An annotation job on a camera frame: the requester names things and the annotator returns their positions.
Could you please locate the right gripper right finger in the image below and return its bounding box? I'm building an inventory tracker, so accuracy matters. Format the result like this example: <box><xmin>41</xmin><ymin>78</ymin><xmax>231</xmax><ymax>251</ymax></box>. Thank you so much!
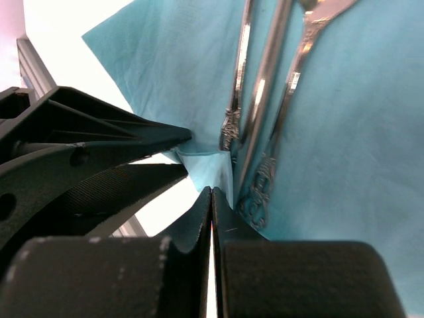
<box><xmin>211</xmin><ymin>188</ymin><xmax>405</xmax><ymax>317</ymax></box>

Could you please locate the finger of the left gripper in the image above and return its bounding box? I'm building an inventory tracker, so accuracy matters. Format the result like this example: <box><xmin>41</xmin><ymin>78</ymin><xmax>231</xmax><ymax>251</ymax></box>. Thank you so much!
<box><xmin>1</xmin><ymin>164</ymin><xmax>187</xmax><ymax>252</ymax></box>
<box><xmin>1</xmin><ymin>87</ymin><xmax>191</xmax><ymax>186</ymax></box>

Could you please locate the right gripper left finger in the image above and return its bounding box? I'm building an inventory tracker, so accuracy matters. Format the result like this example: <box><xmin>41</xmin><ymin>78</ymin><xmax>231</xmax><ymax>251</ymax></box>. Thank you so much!
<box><xmin>1</xmin><ymin>187</ymin><xmax>211</xmax><ymax>317</ymax></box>

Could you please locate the ornate silver spoon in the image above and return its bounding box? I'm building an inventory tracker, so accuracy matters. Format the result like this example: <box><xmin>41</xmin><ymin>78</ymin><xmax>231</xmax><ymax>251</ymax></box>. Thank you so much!
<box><xmin>237</xmin><ymin>1</ymin><xmax>356</xmax><ymax>231</ymax></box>

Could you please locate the teal paper napkin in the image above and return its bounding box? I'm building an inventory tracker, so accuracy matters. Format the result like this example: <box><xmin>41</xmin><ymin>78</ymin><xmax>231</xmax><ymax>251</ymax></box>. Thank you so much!
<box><xmin>83</xmin><ymin>1</ymin><xmax>423</xmax><ymax>315</ymax></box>

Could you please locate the ornate silver fork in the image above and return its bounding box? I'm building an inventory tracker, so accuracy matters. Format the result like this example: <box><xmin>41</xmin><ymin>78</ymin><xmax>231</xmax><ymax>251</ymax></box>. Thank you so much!
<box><xmin>219</xmin><ymin>0</ymin><xmax>255</xmax><ymax>151</ymax></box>

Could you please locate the silver table knife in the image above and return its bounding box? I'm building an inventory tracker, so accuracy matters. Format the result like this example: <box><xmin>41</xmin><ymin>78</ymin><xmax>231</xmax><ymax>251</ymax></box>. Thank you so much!
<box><xmin>237</xmin><ymin>1</ymin><xmax>292</xmax><ymax>191</ymax></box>

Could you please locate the aluminium mounting rail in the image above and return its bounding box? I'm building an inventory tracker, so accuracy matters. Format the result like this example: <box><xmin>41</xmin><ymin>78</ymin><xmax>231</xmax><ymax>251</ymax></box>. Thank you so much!
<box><xmin>17</xmin><ymin>38</ymin><xmax>147</xmax><ymax>237</ymax></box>

